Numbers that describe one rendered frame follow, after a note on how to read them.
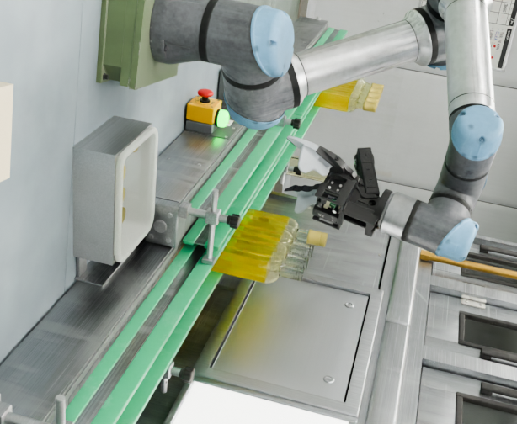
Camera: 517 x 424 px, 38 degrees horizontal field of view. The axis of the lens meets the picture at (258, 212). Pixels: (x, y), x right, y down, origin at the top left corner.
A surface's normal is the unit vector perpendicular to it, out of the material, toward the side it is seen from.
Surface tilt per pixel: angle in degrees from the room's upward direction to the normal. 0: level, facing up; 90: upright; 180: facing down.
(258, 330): 90
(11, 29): 0
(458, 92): 134
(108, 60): 90
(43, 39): 0
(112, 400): 90
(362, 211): 89
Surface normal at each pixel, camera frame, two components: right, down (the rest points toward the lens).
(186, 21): 0.09, 0.12
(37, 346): 0.11, -0.88
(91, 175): -0.25, 0.43
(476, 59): 0.05, -0.51
